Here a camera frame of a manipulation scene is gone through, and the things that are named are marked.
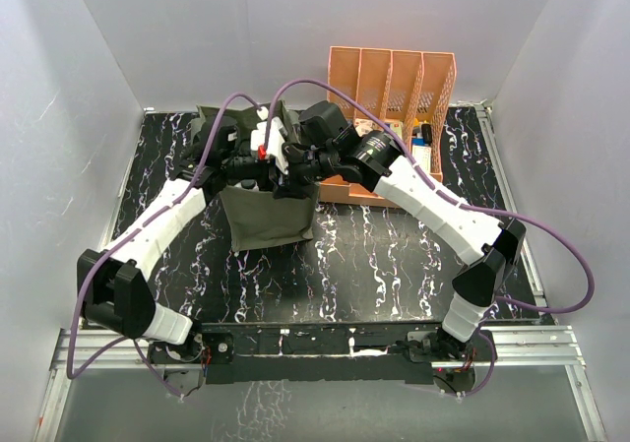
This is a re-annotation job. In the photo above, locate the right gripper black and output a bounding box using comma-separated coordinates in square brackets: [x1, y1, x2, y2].
[269, 148, 338, 202]

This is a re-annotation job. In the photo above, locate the white bottle grey cap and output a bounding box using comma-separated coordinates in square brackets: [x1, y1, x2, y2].
[240, 179, 259, 191]

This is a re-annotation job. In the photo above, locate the olive green canvas bag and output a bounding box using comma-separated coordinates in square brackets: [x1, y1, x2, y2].
[202, 107, 320, 252]

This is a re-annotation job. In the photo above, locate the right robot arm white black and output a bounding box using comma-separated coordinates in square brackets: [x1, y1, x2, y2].
[269, 101, 526, 360]

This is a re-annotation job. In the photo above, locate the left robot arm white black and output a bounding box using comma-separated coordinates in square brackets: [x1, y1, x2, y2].
[77, 107, 269, 362]

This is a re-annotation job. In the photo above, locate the white box in organizer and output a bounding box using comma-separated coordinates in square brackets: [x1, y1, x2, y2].
[411, 144, 432, 174]

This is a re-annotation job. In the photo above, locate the orange plastic file organizer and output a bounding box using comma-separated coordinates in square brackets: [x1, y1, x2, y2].
[328, 46, 457, 182]

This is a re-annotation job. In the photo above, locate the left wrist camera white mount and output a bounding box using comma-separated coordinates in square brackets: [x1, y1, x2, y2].
[250, 106, 286, 159]

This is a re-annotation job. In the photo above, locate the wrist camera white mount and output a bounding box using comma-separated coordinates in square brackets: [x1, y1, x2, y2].
[250, 106, 286, 159]
[254, 138, 289, 174]

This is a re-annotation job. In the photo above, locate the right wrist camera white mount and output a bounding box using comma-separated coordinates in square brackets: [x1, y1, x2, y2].
[254, 138, 289, 174]

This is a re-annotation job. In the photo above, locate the black front rail frame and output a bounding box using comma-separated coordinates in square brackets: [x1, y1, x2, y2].
[149, 321, 497, 389]

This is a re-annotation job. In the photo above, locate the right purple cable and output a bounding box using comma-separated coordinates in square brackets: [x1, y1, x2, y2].
[263, 78, 596, 399]

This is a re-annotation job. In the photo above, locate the purple cable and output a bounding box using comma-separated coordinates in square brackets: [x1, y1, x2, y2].
[66, 92, 270, 399]
[263, 78, 596, 399]

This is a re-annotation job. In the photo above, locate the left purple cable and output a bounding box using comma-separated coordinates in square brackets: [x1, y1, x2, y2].
[66, 92, 270, 399]

